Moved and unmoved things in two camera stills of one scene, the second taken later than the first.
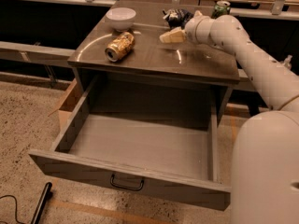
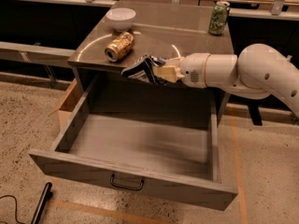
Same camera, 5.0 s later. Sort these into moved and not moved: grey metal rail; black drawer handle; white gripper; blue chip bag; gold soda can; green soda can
Moved: white gripper; blue chip bag
Not moved: grey metal rail; gold soda can; green soda can; black drawer handle
